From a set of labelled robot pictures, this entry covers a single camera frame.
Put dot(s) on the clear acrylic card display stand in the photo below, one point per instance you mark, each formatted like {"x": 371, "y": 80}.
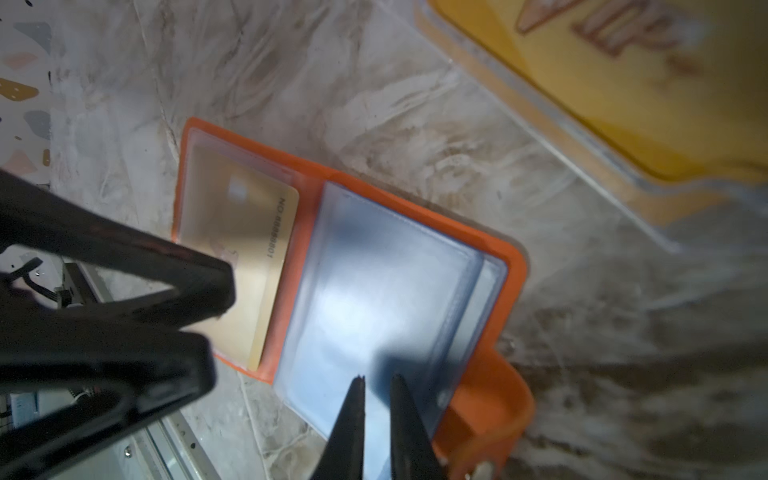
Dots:
{"x": 709, "y": 214}

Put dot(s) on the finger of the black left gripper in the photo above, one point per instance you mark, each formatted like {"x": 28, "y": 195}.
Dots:
{"x": 138, "y": 379}
{"x": 120, "y": 252}

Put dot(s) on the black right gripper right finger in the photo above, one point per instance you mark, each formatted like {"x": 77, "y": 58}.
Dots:
{"x": 411, "y": 452}

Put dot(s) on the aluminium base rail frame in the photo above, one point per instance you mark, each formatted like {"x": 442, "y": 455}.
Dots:
{"x": 22, "y": 314}

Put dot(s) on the gold vip card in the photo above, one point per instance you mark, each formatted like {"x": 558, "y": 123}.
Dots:
{"x": 678, "y": 88}
{"x": 244, "y": 217}

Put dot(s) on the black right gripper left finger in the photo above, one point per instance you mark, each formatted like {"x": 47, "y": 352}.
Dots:
{"x": 343, "y": 456}

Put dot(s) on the orange card holder wallet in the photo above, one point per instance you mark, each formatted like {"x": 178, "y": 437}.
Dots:
{"x": 374, "y": 285}

